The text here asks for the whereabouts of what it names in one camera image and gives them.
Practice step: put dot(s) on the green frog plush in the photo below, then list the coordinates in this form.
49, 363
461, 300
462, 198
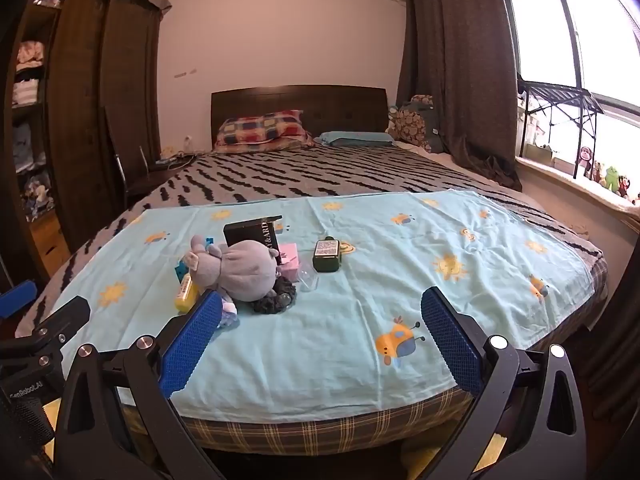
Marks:
612, 176

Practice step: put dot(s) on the dark wooden headboard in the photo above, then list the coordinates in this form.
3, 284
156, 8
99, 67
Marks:
325, 105

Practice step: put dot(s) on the white wall socket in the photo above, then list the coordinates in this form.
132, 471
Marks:
188, 139

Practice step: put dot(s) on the dark green flat bottle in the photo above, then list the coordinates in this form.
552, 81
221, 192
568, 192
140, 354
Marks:
326, 259

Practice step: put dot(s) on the stack of folded clothes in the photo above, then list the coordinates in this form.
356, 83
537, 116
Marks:
29, 95

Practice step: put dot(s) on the black scrunchie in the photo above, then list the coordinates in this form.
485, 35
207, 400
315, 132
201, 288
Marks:
269, 306

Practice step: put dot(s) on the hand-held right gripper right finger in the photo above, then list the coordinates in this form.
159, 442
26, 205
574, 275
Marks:
450, 345

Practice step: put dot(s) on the red blue plaid pillow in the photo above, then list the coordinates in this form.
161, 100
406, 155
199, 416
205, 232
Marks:
260, 130

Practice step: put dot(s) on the pink box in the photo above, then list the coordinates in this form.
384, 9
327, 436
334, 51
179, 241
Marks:
289, 261

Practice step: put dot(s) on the dark wooden wardrobe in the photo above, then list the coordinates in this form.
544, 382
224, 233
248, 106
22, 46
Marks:
100, 110

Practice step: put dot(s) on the brown plaid bed sheet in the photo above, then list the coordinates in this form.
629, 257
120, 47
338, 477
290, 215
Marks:
300, 430

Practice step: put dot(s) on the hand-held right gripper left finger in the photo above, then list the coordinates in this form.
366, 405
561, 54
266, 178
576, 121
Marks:
192, 345

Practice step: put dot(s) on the yellow tube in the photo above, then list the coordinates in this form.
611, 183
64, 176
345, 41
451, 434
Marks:
184, 292

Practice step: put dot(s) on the brown patterned cushion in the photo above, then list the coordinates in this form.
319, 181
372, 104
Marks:
407, 127

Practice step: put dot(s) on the light blue printed blanket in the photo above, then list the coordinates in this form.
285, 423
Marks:
350, 310

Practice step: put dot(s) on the grey plush toy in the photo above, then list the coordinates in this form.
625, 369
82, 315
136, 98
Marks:
245, 270

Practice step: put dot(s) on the black metal rack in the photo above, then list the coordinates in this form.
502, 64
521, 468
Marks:
555, 92

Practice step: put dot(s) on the black box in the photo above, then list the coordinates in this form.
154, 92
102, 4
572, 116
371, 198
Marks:
250, 232

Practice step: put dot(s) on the teal pillow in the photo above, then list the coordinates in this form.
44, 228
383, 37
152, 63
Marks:
355, 138

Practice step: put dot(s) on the pale blue plastic wrapper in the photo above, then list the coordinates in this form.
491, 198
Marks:
228, 316

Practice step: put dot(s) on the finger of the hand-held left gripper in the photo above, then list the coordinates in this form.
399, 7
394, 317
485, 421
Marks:
17, 296
60, 321

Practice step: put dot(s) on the brown curtain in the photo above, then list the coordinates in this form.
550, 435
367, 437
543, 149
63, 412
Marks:
450, 60

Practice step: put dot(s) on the window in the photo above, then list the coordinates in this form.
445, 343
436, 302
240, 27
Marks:
545, 35

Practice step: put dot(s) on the blue snack packet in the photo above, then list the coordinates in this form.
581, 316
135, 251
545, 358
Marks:
178, 271

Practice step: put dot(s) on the dark wooden chair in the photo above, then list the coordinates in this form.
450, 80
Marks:
150, 180

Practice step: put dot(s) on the clear plastic cup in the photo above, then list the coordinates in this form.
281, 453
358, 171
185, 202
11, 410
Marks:
307, 280

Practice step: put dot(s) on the brown monkey plush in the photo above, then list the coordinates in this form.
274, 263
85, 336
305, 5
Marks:
585, 159

